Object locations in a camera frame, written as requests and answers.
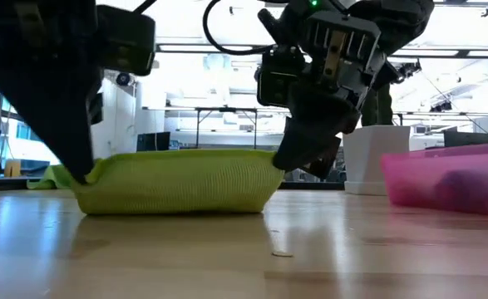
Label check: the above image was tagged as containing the green cactus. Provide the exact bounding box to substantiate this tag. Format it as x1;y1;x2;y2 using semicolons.
359;81;394;128

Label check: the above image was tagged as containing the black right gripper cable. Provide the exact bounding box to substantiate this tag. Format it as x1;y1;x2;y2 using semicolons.
202;0;279;56

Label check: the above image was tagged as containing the yellow box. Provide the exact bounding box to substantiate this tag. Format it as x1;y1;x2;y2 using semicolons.
3;160;22;179

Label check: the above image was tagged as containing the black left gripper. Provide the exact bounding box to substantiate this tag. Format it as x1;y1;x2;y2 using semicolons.
0;0;105;186

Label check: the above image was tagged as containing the bright green microfiber towel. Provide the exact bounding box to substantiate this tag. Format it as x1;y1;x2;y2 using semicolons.
26;163;75;191

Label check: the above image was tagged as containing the pink plastic basket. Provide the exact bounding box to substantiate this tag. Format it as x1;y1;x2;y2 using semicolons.
379;140;488;218

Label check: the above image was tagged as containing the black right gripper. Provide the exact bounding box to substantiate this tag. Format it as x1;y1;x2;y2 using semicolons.
271;10;388;181

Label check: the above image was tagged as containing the black metal station frame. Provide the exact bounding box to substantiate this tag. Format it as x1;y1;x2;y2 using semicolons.
193;106;261;150

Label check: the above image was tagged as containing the white hexagonal planter pot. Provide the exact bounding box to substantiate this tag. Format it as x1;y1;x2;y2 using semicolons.
342;125;412;196

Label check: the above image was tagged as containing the black computer monitor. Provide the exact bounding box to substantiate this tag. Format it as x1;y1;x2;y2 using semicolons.
442;126;488;149
136;131;172;153

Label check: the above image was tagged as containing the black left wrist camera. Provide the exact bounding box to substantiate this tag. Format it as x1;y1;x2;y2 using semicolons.
96;3;157;78

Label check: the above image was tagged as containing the lime green microfiber towel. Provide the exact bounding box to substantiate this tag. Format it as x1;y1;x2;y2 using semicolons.
70;148;287;216

